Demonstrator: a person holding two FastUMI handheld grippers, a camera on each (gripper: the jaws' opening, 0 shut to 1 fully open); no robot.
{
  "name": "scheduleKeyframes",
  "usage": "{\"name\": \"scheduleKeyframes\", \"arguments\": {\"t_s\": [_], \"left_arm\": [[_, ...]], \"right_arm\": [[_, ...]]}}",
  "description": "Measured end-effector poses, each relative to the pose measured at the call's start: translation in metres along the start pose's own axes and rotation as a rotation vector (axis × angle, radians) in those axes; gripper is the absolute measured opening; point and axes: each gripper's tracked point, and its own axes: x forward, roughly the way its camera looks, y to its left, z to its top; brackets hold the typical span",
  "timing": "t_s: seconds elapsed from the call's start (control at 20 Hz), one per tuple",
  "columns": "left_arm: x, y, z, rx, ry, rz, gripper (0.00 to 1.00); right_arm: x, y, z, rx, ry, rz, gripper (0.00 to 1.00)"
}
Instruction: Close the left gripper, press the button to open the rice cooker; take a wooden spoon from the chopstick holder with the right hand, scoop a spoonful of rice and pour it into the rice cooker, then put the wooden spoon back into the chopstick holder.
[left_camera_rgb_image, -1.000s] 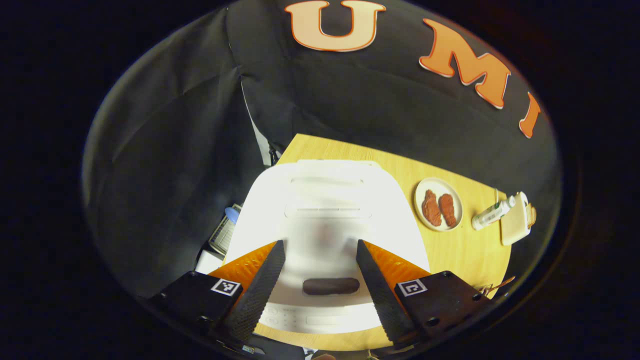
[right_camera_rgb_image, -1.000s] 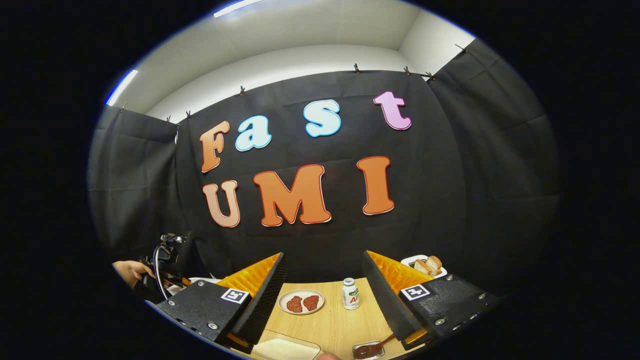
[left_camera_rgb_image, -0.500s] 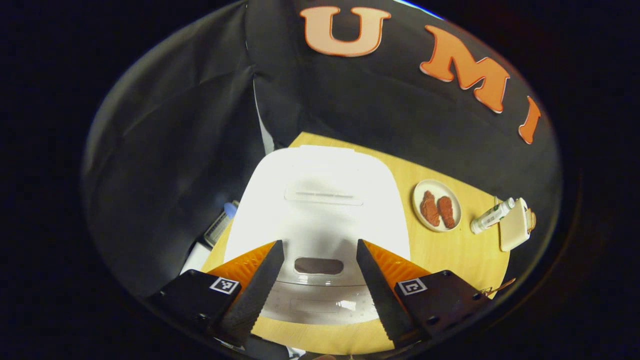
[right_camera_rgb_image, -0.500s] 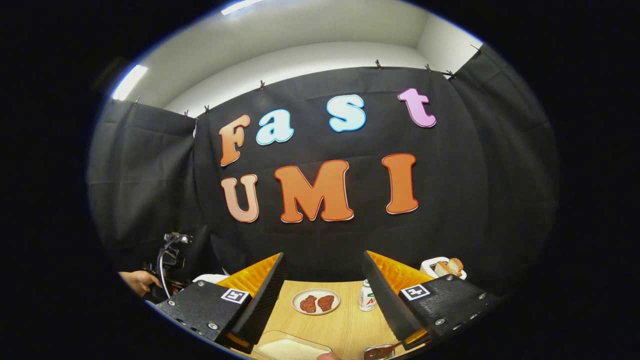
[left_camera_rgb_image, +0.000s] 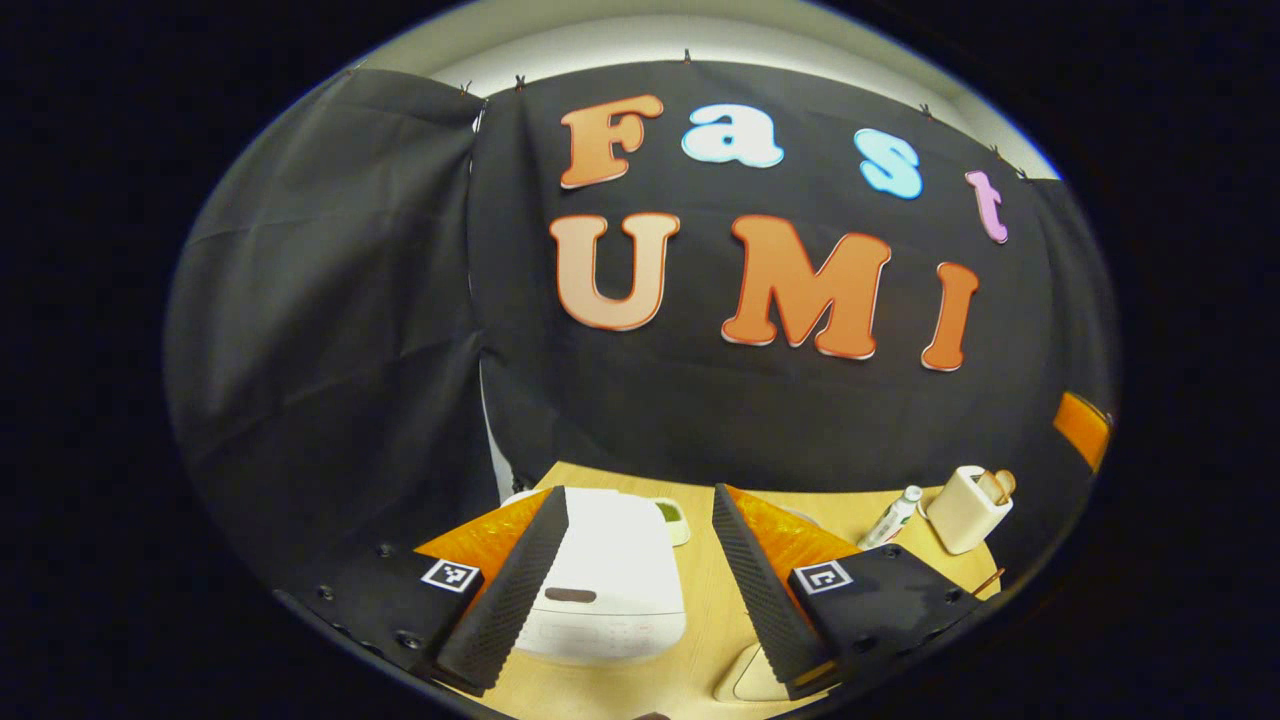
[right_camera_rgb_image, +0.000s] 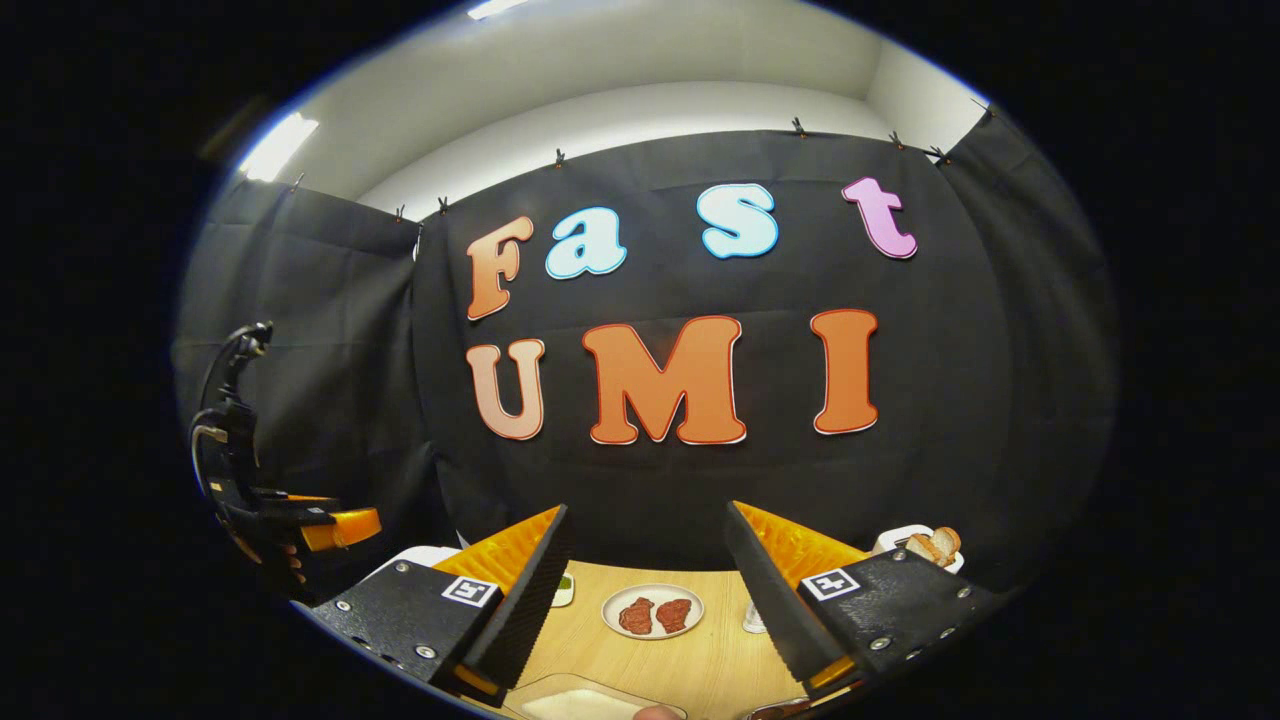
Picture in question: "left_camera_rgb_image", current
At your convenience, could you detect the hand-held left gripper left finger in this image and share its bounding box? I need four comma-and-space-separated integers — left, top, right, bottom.
275, 485, 571, 698

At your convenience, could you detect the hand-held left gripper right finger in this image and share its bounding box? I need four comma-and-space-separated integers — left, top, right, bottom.
712, 484, 1006, 701

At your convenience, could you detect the white rice cooker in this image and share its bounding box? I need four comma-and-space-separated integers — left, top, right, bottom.
500, 487, 689, 666

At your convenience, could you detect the clear plastic rice container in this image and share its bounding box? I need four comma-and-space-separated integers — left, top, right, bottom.
713, 643, 796, 703

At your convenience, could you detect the plain black side cloth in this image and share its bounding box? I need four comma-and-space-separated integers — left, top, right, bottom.
1030, 178, 1119, 561
165, 68, 501, 591

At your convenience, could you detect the white divided bean dish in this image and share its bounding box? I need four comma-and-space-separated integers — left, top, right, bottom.
652, 497, 693, 548

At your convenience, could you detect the cream white toaster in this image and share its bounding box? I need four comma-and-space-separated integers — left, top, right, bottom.
925, 465, 1014, 556

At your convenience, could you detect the white drink bottle green cap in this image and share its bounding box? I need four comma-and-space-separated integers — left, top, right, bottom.
858, 485, 924, 551

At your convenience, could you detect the black backdrop cloth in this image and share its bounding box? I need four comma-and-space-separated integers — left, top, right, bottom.
468, 60, 1061, 496

